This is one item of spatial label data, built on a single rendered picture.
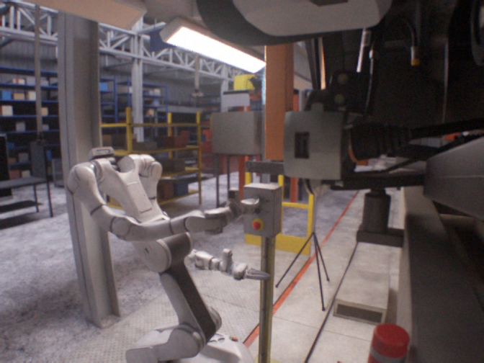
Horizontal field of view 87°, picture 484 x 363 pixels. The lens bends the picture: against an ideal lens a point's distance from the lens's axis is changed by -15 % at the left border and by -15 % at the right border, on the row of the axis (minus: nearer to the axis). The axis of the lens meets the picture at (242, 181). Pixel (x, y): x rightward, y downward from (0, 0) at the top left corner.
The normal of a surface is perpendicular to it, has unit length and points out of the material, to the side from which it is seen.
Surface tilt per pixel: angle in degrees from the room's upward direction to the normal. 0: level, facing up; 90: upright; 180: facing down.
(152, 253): 88
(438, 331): 0
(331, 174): 112
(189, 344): 90
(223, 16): 91
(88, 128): 90
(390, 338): 0
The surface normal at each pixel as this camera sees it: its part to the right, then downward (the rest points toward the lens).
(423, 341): 0.00, -0.98
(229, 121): -0.48, 0.15
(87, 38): 0.88, 0.08
